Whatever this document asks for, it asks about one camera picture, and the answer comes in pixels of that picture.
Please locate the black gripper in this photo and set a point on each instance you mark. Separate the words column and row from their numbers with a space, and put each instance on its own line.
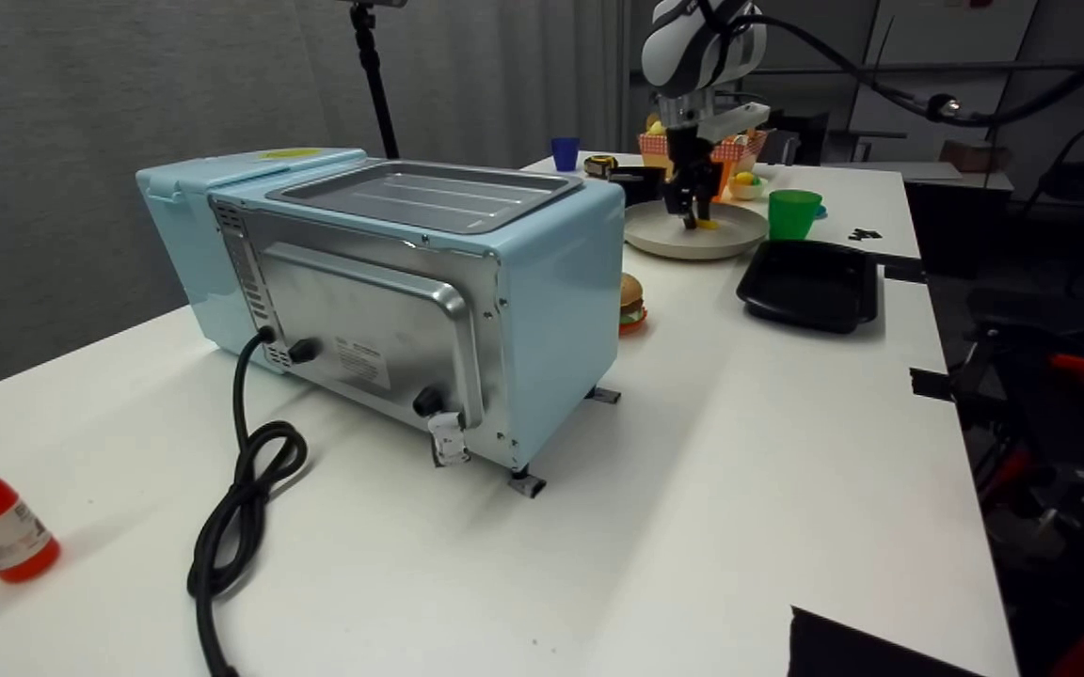
column 693, row 154

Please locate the small yellow toy object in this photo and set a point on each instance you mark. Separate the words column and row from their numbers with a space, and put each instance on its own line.
column 698, row 225

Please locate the beige round plate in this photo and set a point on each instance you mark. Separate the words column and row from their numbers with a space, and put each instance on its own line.
column 733, row 240

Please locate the orange plastic cup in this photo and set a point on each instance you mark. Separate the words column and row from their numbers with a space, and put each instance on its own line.
column 727, row 171

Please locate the green plastic cup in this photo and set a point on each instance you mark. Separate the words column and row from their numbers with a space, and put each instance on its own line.
column 796, row 216

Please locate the blue plastic cup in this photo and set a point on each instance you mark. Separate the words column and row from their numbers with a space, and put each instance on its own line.
column 566, row 154

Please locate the green yellow toy fruit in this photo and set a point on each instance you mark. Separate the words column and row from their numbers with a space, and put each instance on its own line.
column 751, row 187

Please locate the toy burger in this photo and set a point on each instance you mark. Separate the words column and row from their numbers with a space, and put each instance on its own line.
column 633, row 305

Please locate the black ribbed tray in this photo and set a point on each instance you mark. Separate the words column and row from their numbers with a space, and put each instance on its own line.
column 810, row 288

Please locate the small black tape pieces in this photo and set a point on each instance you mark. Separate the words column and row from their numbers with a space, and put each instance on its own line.
column 864, row 236

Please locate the L-shaped black tape strip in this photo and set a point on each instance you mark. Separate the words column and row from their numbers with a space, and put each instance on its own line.
column 904, row 268

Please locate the small brown box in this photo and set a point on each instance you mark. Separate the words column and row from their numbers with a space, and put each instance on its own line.
column 978, row 155

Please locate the short black tape strip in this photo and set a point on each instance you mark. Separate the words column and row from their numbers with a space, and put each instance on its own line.
column 931, row 383

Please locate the light blue toaster oven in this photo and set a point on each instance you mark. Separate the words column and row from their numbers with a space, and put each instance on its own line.
column 377, row 288

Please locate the black tripod stand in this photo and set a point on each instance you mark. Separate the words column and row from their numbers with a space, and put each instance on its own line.
column 373, row 76

